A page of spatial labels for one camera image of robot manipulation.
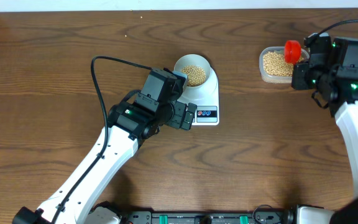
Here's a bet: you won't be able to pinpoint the clear plastic container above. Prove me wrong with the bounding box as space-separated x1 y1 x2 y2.
259 46 310 84

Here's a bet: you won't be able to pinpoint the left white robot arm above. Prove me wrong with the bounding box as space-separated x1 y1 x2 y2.
12 90 197 223

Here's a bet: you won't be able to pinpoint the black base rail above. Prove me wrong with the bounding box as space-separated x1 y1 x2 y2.
88 210 298 224

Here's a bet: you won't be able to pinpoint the soybeans in container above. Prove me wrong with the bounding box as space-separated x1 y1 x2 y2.
262 52 293 77

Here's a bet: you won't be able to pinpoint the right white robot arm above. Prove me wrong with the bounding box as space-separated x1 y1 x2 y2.
286 33 358 223

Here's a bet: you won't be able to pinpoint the left black cable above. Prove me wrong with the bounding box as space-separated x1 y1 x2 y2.
51 55 152 223

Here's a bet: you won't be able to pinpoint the soybeans in bowl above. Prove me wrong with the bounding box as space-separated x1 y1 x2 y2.
180 65 206 87

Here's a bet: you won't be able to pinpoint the grey round bowl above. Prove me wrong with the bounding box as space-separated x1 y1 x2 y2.
174 54 211 87

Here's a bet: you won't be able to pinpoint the white digital kitchen scale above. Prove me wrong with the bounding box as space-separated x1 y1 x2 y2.
179 67 219 126

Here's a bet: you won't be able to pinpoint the red plastic scoop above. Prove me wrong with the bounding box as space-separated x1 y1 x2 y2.
284 40 301 64

